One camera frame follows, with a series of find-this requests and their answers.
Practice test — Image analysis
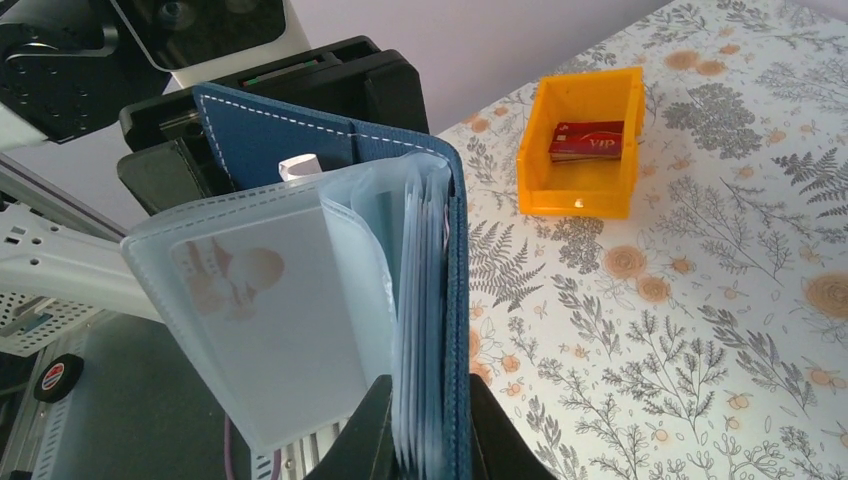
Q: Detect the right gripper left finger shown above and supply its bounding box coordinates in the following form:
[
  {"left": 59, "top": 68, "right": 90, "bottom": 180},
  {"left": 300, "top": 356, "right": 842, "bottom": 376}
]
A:
[{"left": 305, "top": 375, "right": 398, "bottom": 480}]

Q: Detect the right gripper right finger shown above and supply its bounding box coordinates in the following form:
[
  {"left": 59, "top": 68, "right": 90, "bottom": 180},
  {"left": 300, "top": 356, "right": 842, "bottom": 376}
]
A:
[{"left": 469, "top": 374, "right": 555, "bottom": 480}]

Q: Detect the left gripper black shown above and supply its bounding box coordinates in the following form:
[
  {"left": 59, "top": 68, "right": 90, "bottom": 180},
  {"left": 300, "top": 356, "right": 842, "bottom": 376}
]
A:
[{"left": 116, "top": 36, "right": 430, "bottom": 215}]

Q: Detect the blue leather card holder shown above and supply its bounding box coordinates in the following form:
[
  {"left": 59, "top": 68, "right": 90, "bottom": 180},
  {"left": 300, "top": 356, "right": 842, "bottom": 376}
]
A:
[{"left": 120, "top": 82, "right": 473, "bottom": 480}]

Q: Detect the white floral card in sleeve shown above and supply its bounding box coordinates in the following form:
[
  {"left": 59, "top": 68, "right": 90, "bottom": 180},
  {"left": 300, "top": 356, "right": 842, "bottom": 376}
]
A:
[{"left": 170, "top": 209, "right": 365, "bottom": 417}]

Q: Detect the white perforated basket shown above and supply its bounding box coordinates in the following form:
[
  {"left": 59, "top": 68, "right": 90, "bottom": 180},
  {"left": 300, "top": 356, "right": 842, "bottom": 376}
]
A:
[{"left": 1, "top": 292, "right": 100, "bottom": 357}]

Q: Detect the floral table mat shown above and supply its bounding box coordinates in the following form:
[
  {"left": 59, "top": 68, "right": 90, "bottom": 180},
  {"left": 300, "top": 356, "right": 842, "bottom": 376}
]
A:
[{"left": 443, "top": 1, "right": 847, "bottom": 479}]

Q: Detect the black tape roll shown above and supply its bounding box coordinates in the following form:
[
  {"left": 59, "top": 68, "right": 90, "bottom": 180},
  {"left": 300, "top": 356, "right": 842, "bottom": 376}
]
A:
[{"left": 33, "top": 353, "right": 85, "bottom": 404}]

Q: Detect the orange bin left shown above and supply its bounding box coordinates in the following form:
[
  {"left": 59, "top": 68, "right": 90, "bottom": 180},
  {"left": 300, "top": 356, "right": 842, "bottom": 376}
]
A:
[{"left": 516, "top": 67, "right": 646, "bottom": 219}]

